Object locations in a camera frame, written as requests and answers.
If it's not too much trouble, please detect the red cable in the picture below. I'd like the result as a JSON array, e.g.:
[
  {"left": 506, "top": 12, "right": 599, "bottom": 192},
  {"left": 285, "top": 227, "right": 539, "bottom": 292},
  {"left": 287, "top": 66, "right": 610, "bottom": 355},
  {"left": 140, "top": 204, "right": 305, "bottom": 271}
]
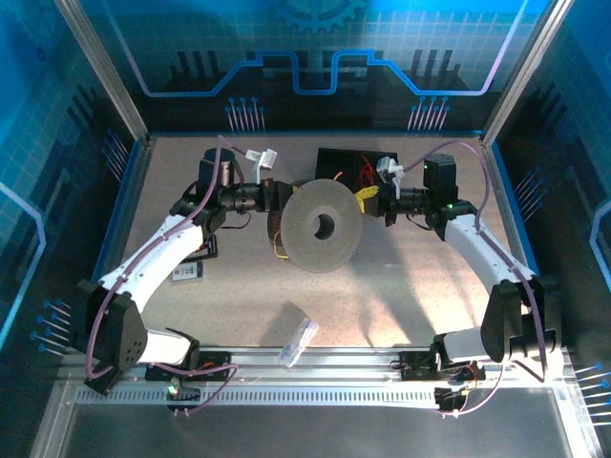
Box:
[{"left": 268, "top": 153, "right": 379, "bottom": 249}]

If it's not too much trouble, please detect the grey perforated cable spool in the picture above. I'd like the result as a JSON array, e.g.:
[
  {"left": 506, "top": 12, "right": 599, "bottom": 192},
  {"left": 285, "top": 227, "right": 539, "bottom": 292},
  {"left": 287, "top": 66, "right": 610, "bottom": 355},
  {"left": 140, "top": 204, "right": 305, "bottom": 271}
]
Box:
[{"left": 265, "top": 177, "right": 363, "bottom": 274}]

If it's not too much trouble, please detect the black open box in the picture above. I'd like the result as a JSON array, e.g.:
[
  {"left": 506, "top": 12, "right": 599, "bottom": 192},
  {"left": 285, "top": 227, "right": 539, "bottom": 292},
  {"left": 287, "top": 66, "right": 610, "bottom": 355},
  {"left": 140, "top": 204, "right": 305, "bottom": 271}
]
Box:
[{"left": 314, "top": 147, "right": 400, "bottom": 192}]

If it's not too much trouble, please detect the black package with orange parts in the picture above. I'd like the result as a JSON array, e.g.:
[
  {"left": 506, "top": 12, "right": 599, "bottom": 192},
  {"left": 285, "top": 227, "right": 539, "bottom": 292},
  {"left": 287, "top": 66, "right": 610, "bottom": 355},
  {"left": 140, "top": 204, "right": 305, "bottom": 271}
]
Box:
[{"left": 200, "top": 233, "right": 220, "bottom": 261}]

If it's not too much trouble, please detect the small white card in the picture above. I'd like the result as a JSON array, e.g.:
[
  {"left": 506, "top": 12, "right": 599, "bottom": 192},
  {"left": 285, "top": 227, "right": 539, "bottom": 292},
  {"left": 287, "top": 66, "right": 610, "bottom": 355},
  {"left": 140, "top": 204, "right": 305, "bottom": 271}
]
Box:
[{"left": 171, "top": 260, "right": 205, "bottom": 283}]

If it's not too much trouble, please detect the clear plastic bag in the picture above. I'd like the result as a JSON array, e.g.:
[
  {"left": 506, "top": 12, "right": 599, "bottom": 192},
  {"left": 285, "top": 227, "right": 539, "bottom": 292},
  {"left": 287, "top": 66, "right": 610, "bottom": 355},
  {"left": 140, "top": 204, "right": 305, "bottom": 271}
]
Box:
[{"left": 278, "top": 301, "right": 320, "bottom": 368}]

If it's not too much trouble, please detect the black controller with green light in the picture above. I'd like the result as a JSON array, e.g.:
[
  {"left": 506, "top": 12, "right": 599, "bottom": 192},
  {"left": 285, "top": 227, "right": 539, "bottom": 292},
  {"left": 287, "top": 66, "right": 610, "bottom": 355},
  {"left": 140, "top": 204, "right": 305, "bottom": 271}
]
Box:
[{"left": 165, "top": 375, "right": 201, "bottom": 412}]

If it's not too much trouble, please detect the black ribbed rectangular block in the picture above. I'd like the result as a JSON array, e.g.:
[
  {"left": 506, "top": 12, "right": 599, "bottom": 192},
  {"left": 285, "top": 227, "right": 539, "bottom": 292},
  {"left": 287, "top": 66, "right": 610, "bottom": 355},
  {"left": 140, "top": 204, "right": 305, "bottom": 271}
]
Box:
[{"left": 84, "top": 364, "right": 123, "bottom": 396}]

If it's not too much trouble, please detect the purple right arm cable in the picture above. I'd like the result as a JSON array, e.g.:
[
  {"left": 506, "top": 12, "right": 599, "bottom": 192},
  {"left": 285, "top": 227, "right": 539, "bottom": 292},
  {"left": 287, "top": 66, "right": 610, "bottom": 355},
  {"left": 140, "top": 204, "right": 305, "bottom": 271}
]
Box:
[{"left": 403, "top": 139, "right": 549, "bottom": 419}]

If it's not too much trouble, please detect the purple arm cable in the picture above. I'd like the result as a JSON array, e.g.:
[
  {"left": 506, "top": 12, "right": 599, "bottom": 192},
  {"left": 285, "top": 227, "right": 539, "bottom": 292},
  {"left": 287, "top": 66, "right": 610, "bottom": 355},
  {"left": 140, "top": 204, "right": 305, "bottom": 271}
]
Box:
[
  {"left": 84, "top": 135, "right": 249, "bottom": 417},
  {"left": 403, "top": 139, "right": 549, "bottom": 419}
]

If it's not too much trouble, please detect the aluminium frame post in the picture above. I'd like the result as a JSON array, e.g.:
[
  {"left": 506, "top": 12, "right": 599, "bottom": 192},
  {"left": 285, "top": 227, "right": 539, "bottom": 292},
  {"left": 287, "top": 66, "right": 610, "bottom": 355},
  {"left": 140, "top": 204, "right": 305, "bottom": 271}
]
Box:
[
  {"left": 53, "top": 0, "right": 152, "bottom": 144},
  {"left": 480, "top": 0, "right": 577, "bottom": 147}
]

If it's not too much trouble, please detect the aluminium rail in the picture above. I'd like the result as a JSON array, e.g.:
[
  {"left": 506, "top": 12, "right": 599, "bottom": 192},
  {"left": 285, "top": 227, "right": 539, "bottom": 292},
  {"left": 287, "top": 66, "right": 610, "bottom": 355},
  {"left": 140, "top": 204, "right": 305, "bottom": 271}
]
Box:
[{"left": 59, "top": 345, "right": 581, "bottom": 387}]

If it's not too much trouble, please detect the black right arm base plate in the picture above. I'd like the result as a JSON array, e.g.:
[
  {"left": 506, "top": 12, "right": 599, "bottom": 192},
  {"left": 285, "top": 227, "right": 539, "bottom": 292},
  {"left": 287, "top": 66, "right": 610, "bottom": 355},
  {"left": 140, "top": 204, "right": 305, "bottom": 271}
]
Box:
[{"left": 398, "top": 350, "right": 486, "bottom": 383}]

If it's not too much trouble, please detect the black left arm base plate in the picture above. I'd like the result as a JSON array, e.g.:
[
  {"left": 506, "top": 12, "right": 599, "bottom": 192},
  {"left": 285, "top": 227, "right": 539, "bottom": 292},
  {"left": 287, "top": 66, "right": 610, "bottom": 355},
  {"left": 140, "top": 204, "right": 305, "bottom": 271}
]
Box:
[{"left": 145, "top": 349, "right": 234, "bottom": 383}]

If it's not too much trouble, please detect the slotted metal cable duct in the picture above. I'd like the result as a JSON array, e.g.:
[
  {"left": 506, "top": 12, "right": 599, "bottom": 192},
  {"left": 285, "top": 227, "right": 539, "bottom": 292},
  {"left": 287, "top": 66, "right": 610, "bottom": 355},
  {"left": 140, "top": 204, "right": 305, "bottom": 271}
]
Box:
[{"left": 74, "top": 386, "right": 448, "bottom": 407}]

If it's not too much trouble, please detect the black controller with orange wires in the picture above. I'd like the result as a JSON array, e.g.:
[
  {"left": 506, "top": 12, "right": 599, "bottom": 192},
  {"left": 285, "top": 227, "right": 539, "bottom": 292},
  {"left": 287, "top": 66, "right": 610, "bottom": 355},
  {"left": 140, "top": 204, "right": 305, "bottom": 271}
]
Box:
[{"left": 432, "top": 385, "right": 474, "bottom": 415}]

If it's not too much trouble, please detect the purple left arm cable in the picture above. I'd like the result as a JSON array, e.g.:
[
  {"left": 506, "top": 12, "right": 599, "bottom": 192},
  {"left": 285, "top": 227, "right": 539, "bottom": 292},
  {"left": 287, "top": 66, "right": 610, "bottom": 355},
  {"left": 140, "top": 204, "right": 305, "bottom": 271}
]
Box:
[{"left": 84, "top": 135, "right": 249, "bottom": 417}]

